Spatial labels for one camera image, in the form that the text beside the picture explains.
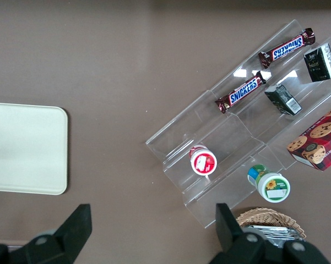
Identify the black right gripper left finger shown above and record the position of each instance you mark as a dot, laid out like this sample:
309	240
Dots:
71	236

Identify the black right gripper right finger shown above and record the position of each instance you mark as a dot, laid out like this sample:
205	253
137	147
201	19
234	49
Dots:
236	242

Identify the light tan wicker basket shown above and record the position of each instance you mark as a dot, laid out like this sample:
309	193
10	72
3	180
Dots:
267	215

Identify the aluminium foil tray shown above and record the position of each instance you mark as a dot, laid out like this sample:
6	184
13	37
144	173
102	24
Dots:
278	232

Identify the cream rectangular tray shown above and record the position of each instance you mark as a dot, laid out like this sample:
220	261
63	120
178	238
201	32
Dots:
24	148

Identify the green lid yogurt cup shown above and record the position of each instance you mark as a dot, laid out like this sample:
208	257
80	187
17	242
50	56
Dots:
272	187

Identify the red lid yogurt cup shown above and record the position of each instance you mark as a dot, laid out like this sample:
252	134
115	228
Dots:
203	163

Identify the clear acrylic stepped shelf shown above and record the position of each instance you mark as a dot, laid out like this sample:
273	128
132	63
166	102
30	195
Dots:
231	137

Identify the red tartan cookie box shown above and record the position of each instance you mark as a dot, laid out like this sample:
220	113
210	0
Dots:
319	143

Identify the small black carton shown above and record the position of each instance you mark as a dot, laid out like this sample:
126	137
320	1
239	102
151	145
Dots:
283	99
320	63

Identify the Snickers chocolate bar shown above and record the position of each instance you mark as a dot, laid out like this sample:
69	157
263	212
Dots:
242	92
286	48

